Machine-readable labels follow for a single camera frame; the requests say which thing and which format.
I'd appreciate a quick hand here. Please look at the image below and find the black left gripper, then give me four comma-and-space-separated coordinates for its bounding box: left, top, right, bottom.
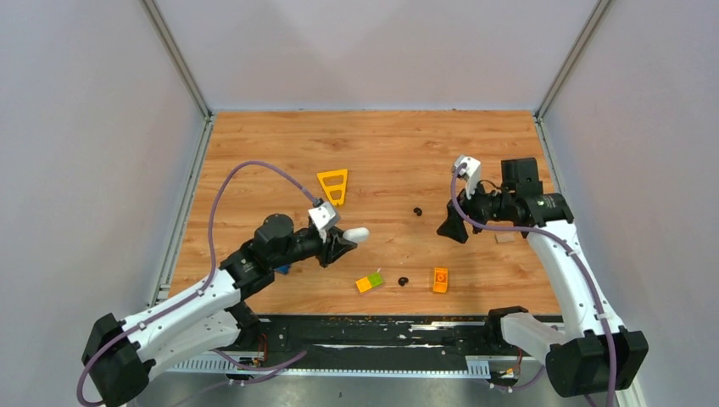
271, 226, 358, 270

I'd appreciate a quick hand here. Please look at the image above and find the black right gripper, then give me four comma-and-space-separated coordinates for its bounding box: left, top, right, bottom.
436, 174, 513, 243

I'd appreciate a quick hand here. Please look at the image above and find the white earbud charging case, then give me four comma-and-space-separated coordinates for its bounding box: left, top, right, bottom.
343, 227, 370, 244

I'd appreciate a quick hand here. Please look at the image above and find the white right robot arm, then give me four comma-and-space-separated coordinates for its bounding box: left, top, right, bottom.
437, 155, 649, 406

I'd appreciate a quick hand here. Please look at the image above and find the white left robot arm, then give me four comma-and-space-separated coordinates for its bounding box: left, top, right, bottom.
77, 208, 370, 406

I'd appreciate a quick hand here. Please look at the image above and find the orange green toy brick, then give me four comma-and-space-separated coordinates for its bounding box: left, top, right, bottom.
355, 272, 384, 293

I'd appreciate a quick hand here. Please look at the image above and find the small wooden block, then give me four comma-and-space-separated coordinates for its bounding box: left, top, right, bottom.
494, 232, 516, 244

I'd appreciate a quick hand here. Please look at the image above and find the orange arch toy block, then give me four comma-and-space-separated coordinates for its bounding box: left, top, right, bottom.
432, 267, 449, 293

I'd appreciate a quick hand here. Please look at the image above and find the yellow triangular toy block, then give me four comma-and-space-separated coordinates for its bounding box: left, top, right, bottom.
316, 169, 348, 207

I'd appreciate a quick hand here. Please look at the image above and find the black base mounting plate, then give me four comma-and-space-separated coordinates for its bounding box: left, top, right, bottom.
221, 315, 535, 370

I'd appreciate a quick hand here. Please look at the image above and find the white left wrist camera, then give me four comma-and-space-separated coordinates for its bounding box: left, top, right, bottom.
308, 202, 340, 243

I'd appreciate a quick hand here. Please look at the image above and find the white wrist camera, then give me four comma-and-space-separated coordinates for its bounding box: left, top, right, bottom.
452, 155, 482, 198
308, 202, 340, 243

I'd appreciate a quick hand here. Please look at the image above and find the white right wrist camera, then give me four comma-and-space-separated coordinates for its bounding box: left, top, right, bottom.
452, 155, 482, 198

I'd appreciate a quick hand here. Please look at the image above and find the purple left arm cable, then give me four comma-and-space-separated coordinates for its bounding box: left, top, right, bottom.
75, 161, 324, 407

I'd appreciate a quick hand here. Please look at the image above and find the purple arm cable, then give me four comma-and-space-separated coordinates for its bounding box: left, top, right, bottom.
450, 163, 619, 407
75, 161, 324, 407

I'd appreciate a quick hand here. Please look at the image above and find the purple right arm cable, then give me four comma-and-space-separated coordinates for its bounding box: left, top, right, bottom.
450, 163, 619, 407

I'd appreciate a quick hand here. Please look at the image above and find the white slotted cable duct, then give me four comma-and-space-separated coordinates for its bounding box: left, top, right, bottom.
168, 354, 491, 380

